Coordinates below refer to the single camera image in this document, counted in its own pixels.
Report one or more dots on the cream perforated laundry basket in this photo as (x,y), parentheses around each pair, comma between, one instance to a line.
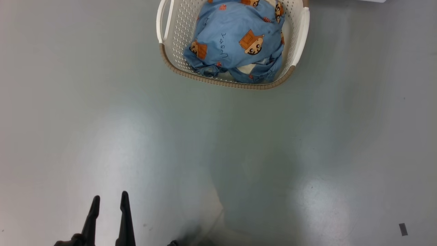
(177,34)

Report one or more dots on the blue cartoon print garment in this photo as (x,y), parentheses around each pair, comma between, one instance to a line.
(232,34)

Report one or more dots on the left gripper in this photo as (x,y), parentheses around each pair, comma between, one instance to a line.
(73,241)

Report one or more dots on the dark grey floor tape piece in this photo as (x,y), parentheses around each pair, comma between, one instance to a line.
(403,229)

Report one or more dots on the cream cloth garment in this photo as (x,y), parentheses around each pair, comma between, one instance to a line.
(245,68)

